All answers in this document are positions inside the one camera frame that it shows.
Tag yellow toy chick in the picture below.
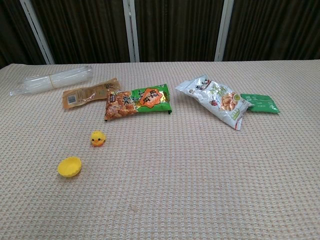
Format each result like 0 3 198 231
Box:
89 129 107 148

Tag green orange snack bag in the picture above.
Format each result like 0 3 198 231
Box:
103 83 173 122

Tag pink woven tablecloth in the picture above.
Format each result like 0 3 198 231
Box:
0 59 320 240

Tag white snack bag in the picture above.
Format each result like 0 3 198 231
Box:
174 74 253 131

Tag brown snack packet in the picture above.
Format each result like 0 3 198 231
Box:
62 77 121 110

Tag dark pleated curtain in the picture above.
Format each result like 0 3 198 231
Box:
0 0 320 69

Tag small green packet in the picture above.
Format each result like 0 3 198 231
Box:
239 92 281 115

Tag clear plastic straw bundle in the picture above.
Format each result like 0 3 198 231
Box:
9 64 93 97

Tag white frame post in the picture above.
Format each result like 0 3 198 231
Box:
214 0 235 62
19 0 55 65
122 0 141 63

